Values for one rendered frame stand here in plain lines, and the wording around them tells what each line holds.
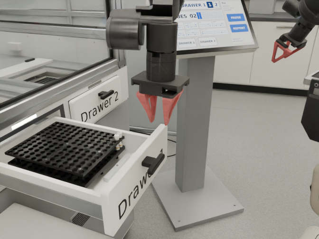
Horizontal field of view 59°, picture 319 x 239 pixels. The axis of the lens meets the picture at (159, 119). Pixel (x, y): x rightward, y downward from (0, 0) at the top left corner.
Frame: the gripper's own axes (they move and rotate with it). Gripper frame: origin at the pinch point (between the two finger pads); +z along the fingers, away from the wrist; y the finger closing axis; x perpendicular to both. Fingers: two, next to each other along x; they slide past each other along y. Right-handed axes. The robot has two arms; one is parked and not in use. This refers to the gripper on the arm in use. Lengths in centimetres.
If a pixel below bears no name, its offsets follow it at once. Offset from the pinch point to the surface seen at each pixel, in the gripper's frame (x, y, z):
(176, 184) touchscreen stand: -94, 25, 95
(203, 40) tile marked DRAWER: -84, 13, -2
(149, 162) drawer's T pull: 3.5, 0.5, 8.9
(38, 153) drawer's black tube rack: 9.0, 26.6, 10.7
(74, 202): 15.5, 11.7, 14.4
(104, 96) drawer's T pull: -25.9, 31.0, 9.2
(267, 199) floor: -108, -32, 98
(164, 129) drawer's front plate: -10.0, 2.5, 7.8
